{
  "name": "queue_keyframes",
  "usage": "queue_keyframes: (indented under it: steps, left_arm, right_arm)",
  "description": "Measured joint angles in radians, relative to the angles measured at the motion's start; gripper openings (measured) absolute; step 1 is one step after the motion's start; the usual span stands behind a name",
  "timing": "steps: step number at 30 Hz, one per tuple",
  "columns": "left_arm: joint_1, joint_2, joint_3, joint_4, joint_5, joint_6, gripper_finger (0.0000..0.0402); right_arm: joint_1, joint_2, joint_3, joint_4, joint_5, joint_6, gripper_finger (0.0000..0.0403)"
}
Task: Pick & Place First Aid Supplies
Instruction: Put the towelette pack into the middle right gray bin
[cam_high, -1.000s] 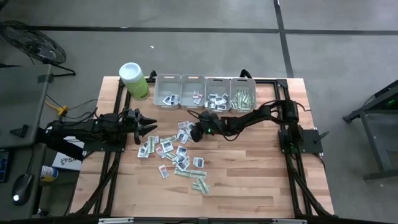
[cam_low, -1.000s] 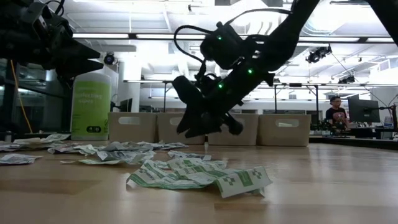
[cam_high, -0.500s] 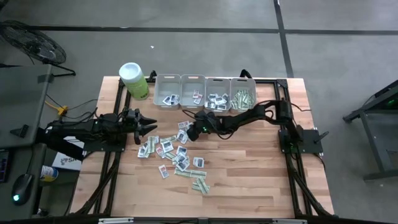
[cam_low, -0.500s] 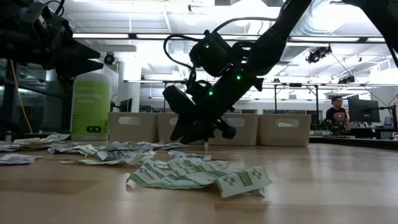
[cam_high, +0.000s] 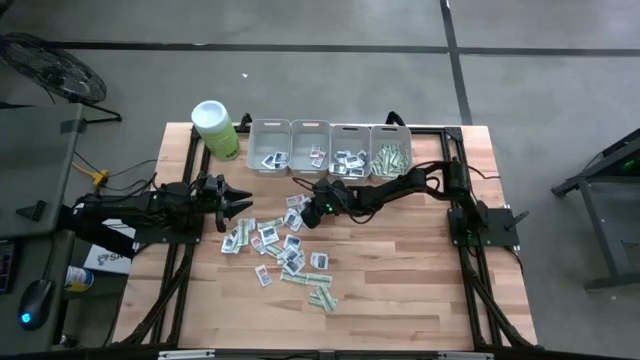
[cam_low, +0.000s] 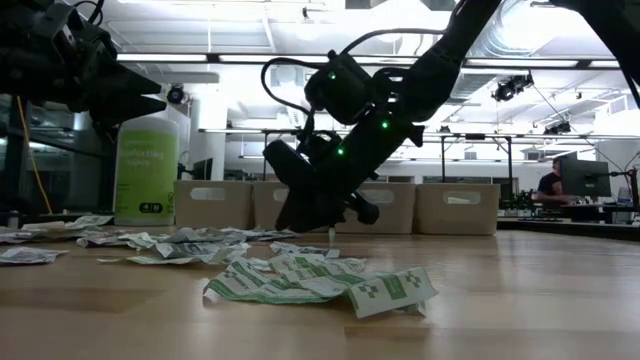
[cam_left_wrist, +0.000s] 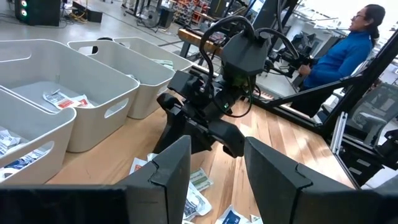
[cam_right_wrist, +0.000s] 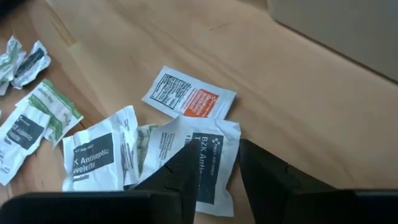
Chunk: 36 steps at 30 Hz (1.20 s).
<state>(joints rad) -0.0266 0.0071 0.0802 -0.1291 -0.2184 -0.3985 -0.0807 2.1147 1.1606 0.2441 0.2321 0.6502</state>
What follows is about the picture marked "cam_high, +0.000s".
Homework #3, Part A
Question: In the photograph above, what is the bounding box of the black bracket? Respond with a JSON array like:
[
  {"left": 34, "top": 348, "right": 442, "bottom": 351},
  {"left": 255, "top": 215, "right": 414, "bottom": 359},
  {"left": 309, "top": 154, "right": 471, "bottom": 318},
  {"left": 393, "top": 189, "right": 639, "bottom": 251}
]
[{"left": 14, "top": 199, "right": 49, "bottom": 224}]

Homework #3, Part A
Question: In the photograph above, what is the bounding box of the black floor fan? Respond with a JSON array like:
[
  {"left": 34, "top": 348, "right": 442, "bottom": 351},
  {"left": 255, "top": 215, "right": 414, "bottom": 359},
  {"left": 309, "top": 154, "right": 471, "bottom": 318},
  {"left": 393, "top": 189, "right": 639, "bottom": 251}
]
[{"left": 0, "top": 32, "right": 124, "bottom": 124}]

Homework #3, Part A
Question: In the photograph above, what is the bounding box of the black computer mouse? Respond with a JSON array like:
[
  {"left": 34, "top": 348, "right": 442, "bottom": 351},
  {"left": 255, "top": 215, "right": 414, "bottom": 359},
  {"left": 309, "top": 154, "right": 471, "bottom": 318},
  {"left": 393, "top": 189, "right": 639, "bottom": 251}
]
[{"left": 17, "top": 278, "right": 54, "bottom": 331}]

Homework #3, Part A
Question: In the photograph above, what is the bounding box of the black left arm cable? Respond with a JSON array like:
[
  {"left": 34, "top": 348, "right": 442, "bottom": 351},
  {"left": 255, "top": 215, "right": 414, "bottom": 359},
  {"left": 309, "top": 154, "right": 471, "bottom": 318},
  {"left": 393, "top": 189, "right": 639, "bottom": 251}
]
[{"left": 99, "top": 158, "right": 162, "bottom": 197}]

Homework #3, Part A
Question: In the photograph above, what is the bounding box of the grey plastic bin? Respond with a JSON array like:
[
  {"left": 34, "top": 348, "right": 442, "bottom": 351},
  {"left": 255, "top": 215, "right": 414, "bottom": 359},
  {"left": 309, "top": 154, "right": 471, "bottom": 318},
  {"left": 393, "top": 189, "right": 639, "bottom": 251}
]
[
  {"left": 289, "top": 118, "right": 332, "bottom": 179},
  {"left": 369, "top": 124, "right": 415, "bottom": 184},
  {"left": 328, "top": 123, "right": 373, "bottom": 181},
  {"left": 248, "top": 118, "right": 293, "bottom": 178}
]

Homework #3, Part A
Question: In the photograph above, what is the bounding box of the blue and yellow can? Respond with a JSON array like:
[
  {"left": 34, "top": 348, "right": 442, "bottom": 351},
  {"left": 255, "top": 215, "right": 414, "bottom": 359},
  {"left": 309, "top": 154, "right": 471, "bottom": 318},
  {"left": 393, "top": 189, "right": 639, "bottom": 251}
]
[{"left": 64, "top": 265, "right": 95, "bottom": 293}]

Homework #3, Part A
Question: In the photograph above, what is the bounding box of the green wipes canister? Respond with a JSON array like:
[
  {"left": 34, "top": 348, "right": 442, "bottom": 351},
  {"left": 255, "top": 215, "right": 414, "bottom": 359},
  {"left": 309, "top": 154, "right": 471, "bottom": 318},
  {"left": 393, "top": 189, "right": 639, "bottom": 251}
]
[{"left": 191, "top": 99, "right": 242, "bottom": 162}]

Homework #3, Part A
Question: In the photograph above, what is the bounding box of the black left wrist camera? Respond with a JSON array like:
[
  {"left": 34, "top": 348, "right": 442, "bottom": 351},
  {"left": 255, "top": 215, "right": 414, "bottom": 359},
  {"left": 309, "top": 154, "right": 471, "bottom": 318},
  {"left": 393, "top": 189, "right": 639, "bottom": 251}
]
[{"left": 202, "top": 173, "right": 226, "bottom": 194}]

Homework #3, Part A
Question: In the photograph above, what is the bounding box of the black metal cart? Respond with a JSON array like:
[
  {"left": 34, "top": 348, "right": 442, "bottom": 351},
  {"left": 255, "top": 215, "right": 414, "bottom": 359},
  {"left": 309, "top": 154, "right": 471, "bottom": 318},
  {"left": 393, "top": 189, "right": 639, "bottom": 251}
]
[{"left": 551, "top": 127, "right": 640, "bottom": 291}]

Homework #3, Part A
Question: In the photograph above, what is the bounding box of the black right arm base cable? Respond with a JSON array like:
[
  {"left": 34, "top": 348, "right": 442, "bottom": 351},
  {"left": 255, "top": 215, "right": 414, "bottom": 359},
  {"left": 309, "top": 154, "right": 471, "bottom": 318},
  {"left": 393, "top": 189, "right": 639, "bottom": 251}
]
[{"left": 467, "top": 164, "right": 502, "bottom": 181}]

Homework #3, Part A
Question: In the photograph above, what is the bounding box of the grey side table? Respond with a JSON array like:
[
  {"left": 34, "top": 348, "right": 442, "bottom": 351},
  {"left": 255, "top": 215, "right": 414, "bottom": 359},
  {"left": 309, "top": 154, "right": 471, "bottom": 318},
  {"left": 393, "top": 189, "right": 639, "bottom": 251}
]
[{"left": 0, "top": 102, "right": 85, "bottom": 239}]

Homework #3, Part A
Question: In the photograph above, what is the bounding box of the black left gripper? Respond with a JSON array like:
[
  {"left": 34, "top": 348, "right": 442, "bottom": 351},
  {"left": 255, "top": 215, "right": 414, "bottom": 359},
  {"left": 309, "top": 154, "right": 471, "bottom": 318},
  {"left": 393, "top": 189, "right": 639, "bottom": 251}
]
[{"left": 198, "top": 184, "right": 255, "bottom": 234}]

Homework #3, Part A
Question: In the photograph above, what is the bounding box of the white cardboard box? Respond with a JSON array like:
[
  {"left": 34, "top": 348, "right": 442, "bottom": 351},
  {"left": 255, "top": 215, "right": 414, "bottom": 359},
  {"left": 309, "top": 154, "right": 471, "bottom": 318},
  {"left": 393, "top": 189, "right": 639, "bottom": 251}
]
[{"left": 82, "top": 219, "right": 137, "bottom": 276}]

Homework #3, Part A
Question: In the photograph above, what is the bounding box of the yellow cable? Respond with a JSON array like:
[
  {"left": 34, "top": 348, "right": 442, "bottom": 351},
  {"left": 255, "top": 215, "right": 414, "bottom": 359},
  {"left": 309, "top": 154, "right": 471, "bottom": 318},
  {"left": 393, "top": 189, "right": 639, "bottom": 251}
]
[{"left": 73, "top": 159, "right": 112, "bottom": 187}]

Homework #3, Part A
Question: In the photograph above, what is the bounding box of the dark keyboard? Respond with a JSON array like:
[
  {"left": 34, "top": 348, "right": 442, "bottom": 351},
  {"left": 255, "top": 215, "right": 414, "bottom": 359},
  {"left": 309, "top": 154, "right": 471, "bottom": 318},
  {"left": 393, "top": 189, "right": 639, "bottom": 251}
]
[{"left": 0, "top": 239, "right": 16, "bottom": 296}]

